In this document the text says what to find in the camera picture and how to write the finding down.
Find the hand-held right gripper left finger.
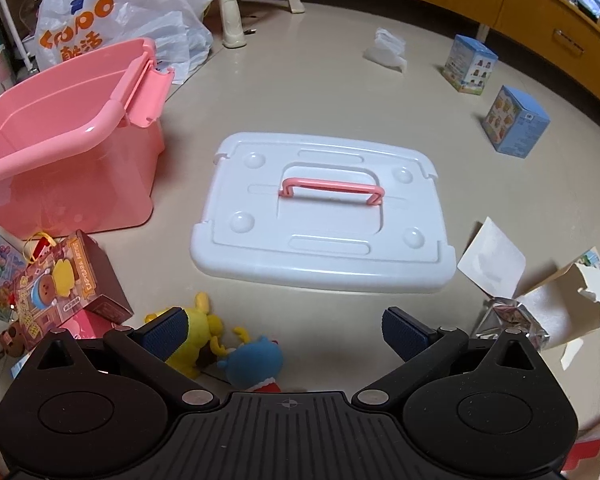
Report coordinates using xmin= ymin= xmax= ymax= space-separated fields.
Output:
xmin=27 ymin=307 xmax=222 ymax=410

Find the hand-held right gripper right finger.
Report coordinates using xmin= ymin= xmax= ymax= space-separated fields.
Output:
xmin=352 ymin=307 xmax=546 ymax=408

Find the blue plush toy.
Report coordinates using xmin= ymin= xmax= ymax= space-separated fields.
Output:
xmin=216 ymin=336 xmax=284 ymax=393

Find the brown bear figure keychain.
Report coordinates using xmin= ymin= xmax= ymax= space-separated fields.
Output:
xmin=0 ymin=321 xmax=28 ymax=358

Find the pink plastic storage box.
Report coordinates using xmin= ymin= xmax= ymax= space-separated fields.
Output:
xmin=0 ymin=37 xmax=175 ymax=235

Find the yellow plush toy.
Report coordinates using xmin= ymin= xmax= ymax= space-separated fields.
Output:
xmin=145 ymin=292 xmax=248 ymax=380

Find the pink plastic toy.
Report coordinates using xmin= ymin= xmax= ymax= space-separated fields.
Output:
xmin=55 ymin=307 xmax=113 ymax=341

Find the silver foil wrapper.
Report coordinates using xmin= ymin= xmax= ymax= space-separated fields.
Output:
xmin=470 ymin=297 xmax=551 ymax=351

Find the white paper packet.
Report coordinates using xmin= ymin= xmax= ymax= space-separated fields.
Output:
xmin=457 ymin=216 xmax=527 ymax=301

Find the red printed toy box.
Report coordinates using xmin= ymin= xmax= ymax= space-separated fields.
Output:
xmin=11 ymin=230 xmax=135 ymax=351

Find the torn open cardboard box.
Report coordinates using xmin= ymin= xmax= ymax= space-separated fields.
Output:
xmin=517 ymin=247 xmax=600 ymax=371

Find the red cardboard box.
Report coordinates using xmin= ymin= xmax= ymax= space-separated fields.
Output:
xmin=562 ymin=427 xmax=600 ymax=480

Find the blue printed toy box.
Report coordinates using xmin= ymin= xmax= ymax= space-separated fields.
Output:
xmin=482 ymin=85 xmax=551 ymax=155
xmin=441 ymin=35 xmax=499 ymax=93

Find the crumpled white tissue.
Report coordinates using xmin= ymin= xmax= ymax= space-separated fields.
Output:
xmin=363 ymin=27 xmax=408 ymax=72

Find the white printed plastic bag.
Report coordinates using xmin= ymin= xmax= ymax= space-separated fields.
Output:
xmin=34 ymin=0 xmax=215 ymax=86

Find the wooden cabinet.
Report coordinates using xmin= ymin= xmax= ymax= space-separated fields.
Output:
xmin=280 ymin=0 xmax=600 ymax=126

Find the white trolley cart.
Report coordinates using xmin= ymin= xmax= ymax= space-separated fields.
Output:
xmin=0 ymin=0 xmax=46 ymax=68

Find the white lid with pink handle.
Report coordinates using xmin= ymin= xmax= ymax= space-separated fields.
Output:
xmin=189 ymin=131 xmax=457 ymax=294

